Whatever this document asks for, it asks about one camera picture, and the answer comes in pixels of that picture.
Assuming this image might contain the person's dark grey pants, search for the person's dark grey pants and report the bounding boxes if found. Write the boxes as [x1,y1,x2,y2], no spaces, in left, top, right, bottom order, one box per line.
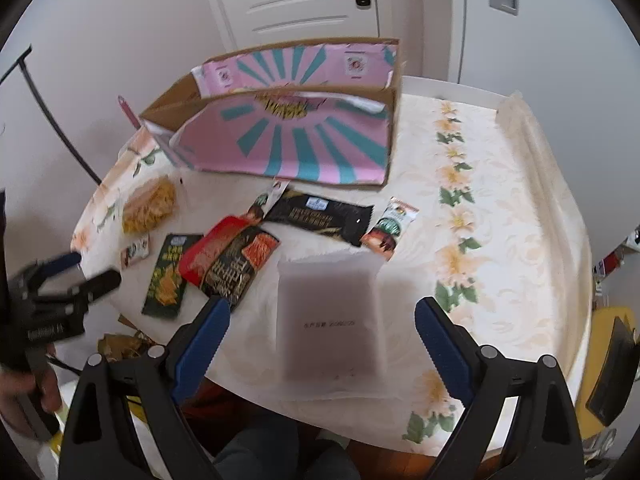
[215,410,361,480]

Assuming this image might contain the black flat item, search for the black flat item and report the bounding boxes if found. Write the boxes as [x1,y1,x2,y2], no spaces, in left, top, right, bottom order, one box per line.
[586,317,638,428]

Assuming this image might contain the pink striped cardboard box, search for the pink striped cardboard box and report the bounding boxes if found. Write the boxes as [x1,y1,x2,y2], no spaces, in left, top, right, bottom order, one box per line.
[139,37,401,190]

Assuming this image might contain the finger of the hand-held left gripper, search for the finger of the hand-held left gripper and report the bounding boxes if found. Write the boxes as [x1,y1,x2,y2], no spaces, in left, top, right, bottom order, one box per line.
[20,252,83,288]
[47,269,123,311]

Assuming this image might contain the small green and white packet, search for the small green and white packet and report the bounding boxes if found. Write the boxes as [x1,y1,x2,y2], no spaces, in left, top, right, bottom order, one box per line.
[248,180,291,223]

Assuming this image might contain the yellow chair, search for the yellow chair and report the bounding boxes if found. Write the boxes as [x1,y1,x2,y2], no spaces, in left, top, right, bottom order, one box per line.
[575,305,640,431]

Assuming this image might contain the person's left hand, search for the person's left hand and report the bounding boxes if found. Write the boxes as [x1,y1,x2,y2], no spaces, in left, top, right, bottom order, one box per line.
[0,366,63,433]

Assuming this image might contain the clear packet of yellow noodles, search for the clear packet of yellow noodles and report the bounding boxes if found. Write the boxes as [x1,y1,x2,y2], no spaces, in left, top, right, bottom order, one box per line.
[121,176,178,235]

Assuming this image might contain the small pale snack packet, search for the small pale snack packet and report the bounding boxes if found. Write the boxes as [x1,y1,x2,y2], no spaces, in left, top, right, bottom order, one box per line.
[120,234,152,268]

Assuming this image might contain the small white-green snack packet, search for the small white-green snack packet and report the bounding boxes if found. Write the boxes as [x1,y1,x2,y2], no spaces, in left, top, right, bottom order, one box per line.
[360,196,420,261]

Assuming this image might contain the dark green chip packet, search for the dark green chip packet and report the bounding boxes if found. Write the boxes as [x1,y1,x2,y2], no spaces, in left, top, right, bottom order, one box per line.
[141,232,205,321]

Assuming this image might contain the long black snack packet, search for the long black snack packet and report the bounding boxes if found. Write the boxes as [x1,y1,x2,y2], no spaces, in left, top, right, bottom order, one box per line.
[262,187,375,247]

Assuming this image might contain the red and white clutter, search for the red and white clutter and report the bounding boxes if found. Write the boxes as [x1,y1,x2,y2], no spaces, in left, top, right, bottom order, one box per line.
[592,227,640,278]

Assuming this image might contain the white panelled door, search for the white panelled door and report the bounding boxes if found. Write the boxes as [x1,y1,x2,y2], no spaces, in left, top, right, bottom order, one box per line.
[195,0,381,53]

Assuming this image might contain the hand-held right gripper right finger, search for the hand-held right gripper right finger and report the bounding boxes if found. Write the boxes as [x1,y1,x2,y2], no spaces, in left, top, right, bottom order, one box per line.
[414,297,586,480]

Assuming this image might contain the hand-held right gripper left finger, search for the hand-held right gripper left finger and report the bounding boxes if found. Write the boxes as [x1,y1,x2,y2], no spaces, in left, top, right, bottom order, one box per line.
[57,295,232,480]

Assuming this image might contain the brown crumpled bag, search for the brown crumpled bag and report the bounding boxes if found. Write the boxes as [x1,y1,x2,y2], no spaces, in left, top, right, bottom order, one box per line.
[97,315,163,361]

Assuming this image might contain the red and black snack packet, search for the red and black snack packet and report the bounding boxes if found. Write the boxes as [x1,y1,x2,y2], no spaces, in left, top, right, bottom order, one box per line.
[178,215,281,311]

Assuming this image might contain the pink stick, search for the pink stick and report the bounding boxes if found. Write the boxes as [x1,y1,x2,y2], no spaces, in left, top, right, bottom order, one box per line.
[117,95,141,131]

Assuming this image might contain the translucent white snack packet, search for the translucent white snack packet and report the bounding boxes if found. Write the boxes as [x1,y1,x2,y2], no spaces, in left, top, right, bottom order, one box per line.
[272,252,396,401]

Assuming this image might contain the black thin metal rod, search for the black thin metal rod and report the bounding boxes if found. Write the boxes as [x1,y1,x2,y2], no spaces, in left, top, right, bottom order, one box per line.
[0,45,103,186]

